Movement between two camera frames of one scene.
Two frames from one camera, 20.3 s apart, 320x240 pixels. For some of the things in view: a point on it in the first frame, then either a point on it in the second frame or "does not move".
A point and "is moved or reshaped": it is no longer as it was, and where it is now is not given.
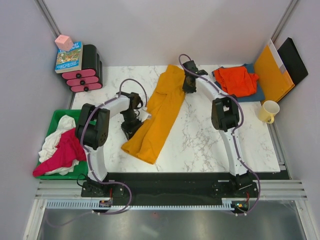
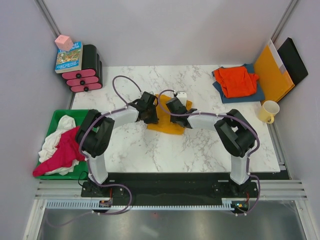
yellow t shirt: x=164 y=102 is moved or reshaped
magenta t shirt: x=69 y=150 does not move
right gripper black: x=188 y=90 to x=172 y=118
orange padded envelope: x=274 y=79 does not move
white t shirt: x=51 y=142 does not move
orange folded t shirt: x=236 y=81 does not move
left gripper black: x=129 y=131 to x=154 y=120
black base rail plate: x=171 y=186 does not move
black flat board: x=292 y=61 does not move
